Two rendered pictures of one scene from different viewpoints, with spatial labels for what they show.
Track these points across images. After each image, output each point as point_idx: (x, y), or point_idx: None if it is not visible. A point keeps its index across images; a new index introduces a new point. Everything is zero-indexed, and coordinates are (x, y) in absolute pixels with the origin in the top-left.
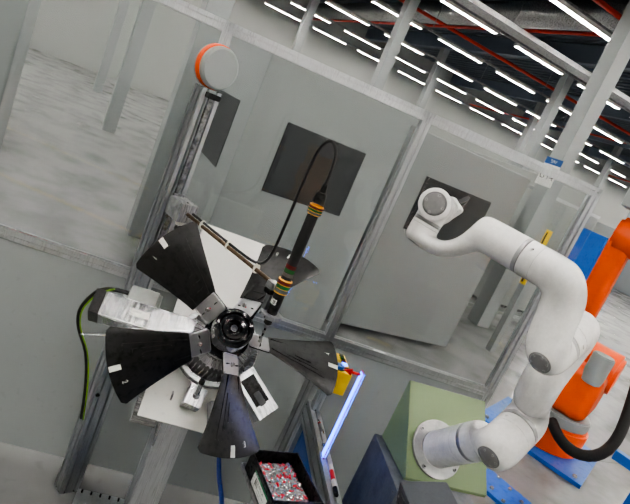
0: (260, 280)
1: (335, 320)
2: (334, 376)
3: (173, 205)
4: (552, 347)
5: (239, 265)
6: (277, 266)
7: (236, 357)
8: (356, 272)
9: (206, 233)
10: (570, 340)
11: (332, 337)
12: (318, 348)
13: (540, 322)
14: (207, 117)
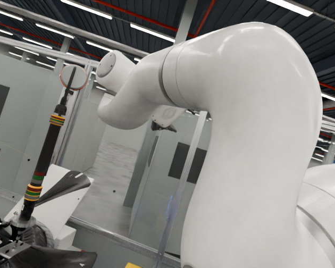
0: (45, 194)
1: (163, 241)
2: None
3: None
4: (222, 245)
5: None
6: (63, 183)
7: None
8: (174, 203)
9: (50, 170)
10: (283, 216)
11: (162, 255)
12: (76, 259)
13: (203, 176)
14: (66, 103)
